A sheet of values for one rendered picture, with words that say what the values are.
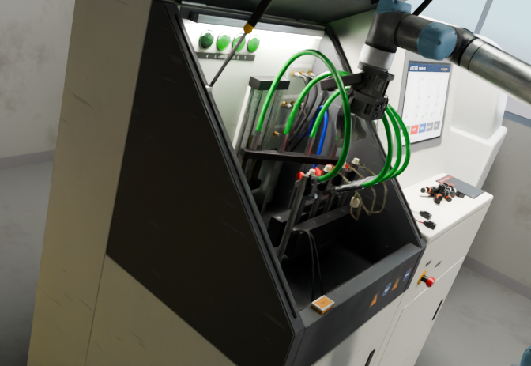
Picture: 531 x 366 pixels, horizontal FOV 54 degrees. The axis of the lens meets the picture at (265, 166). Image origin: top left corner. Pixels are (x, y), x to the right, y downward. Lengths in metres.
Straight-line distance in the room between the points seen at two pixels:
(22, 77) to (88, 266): 2.08
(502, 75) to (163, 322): 0.94
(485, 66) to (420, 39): 0.16
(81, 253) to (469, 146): 2.04
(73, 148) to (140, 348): 0.55
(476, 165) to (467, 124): 0.22
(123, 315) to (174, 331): 0.19
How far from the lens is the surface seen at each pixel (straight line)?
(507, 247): 3.97
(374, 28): 1.23
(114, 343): 1.53
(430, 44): 1.16
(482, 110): 2.92
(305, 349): 1.17
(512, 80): 1.21
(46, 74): 3.54
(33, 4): 3.37
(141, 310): 1.39
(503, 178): 3.85
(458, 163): 2.93
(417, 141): 1.98
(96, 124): 1.39
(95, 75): 1.38
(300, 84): 1.69
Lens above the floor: 1.59
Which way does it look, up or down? 21 degrees down
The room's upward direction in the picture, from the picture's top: 16 degrees clockwise
